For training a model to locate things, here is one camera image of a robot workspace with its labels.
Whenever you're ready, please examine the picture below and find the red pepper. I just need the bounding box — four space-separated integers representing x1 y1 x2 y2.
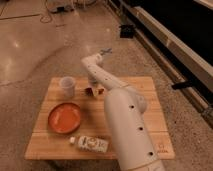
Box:
85 87 104 97

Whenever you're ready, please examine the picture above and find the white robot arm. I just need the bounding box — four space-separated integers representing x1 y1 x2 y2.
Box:
82 53 165 171

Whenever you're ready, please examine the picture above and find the white ceramic cup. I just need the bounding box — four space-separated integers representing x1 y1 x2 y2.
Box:
59 76 75 97

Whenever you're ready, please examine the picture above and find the wooden table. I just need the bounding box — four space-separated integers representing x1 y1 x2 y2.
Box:
25 77 175 160

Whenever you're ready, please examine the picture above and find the orange plate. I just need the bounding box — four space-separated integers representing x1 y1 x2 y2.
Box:
48 103 81 134

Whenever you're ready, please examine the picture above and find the black box on floor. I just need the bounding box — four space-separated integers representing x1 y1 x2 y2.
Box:
120 25 134 38

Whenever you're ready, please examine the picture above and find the white plastic bottle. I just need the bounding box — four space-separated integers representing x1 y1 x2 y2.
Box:
69 136 109 153

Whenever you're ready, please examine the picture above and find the black wall bracket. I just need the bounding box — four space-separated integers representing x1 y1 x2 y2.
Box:
171 81 193 90

